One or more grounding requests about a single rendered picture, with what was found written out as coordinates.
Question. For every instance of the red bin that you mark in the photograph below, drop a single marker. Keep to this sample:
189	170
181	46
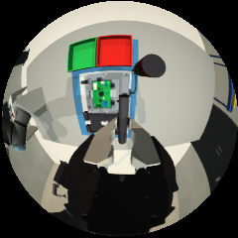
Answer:
114	50

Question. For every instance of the green bin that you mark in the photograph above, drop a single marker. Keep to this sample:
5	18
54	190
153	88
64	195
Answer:
82	55

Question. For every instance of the green circuit board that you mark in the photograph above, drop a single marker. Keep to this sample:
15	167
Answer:
101	93

